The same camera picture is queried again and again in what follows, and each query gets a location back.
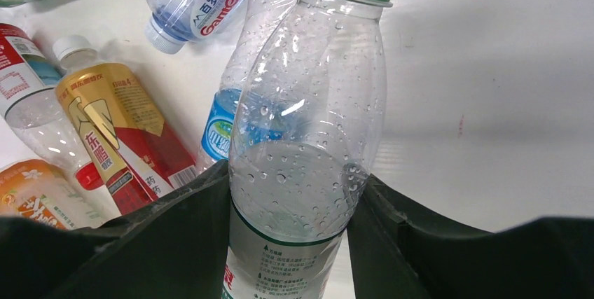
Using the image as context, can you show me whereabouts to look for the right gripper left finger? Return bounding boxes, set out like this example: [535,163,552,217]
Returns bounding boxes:
[1,160,230,298]

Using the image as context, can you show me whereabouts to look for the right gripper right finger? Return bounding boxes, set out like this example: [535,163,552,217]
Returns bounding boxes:
[347,176,593,298]

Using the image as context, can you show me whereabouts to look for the green cap water bottle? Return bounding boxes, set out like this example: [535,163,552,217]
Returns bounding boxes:
[221,0,391,298]

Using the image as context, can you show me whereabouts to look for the blue label clear bottle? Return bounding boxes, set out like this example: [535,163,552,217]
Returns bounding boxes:
[196,0,296,174]

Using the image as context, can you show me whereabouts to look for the gold red energy drink bottle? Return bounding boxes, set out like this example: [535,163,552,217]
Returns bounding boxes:
[53,35,198,214]

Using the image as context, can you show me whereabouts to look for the orange tea bottle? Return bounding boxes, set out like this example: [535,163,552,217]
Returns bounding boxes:
[1,159,106,230]

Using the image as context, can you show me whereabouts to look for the red Nongfu label bottle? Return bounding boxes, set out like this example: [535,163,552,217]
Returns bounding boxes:
[1,22,104,190]

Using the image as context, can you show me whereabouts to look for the purple label clear bottle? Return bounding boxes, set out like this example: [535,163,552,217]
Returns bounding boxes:
[144,0,261,55]

